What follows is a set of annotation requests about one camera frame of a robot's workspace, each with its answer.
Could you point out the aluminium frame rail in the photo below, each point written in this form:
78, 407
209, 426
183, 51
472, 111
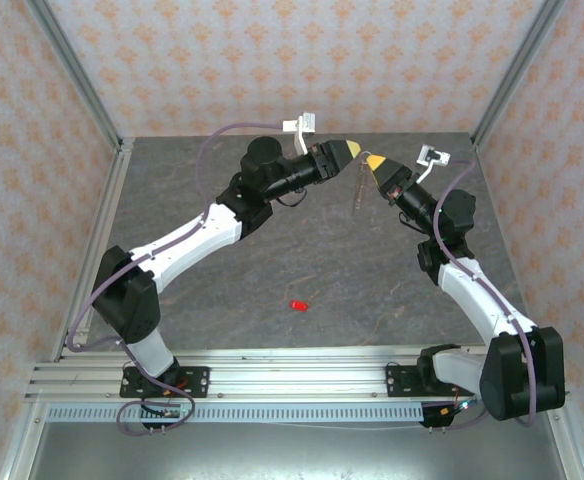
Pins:
19, 450
567, 445

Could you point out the red key tag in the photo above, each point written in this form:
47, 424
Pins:
298, 305

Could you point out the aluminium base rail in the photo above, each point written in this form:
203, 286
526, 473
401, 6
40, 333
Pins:
297, 375

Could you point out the aluminium frame post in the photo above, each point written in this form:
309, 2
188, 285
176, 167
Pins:
79, 75
514, 70

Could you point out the grey sheet metal panel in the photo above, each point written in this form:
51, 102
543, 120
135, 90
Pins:
292, 455

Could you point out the small electronics board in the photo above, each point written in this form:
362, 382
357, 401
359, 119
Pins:
171, 412
464, 405

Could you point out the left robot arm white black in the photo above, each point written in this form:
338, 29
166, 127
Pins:
132, 300

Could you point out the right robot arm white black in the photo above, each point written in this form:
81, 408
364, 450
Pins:
517, 370

